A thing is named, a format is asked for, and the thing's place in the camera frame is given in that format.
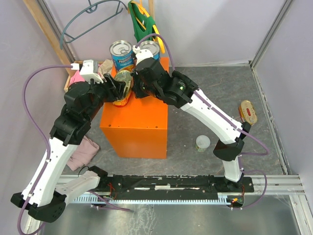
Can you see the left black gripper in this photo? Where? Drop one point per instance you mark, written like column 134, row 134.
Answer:
column 114, row 88

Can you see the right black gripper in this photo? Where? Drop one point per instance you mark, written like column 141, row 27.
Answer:
column 135, row 81

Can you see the oval red sardine tin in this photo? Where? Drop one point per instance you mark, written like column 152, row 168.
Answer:
column 124, row 76

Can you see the blue soup can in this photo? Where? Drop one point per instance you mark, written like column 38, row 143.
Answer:
column 122, row 55

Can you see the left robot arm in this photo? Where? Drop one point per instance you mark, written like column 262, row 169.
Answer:
column 42, row 198

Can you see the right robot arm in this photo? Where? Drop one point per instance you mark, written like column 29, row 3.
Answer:
column 177, row 89

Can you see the orange box counter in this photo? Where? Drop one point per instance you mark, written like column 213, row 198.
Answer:
column 138, row 129

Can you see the beige cloth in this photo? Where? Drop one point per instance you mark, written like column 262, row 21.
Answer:
column 105, row 67

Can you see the pink cloth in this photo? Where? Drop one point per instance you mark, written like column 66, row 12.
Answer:
column 76, row 78

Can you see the wooden tray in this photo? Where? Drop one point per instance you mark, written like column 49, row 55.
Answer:
column 66, row 86

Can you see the green tank top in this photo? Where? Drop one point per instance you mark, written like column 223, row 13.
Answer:
column 143, row 23

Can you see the teal plastic hanger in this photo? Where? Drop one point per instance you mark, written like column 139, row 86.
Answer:
column 80, row 20

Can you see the mauve cloth on floor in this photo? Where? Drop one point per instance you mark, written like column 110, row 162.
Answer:
column 83, row 155

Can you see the wooden upright behind shirt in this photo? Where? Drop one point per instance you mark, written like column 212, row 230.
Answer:
column 151, row 6

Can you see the can with white lid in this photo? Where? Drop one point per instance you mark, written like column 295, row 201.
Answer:
column 202, row 143

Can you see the aluminium corner profile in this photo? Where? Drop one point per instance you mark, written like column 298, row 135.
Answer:
column 271, row 32

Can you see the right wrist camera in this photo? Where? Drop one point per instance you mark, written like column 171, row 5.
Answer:
column 141, row 54

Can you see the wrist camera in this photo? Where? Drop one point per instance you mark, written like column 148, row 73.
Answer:
column 141, row 54
column 89, row 71

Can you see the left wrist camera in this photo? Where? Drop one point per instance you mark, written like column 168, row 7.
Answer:
column 89, row 71

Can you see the wooden post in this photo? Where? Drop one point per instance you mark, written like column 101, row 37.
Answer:
column 42, row 15

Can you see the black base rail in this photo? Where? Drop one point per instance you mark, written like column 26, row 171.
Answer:
column 161, row 188

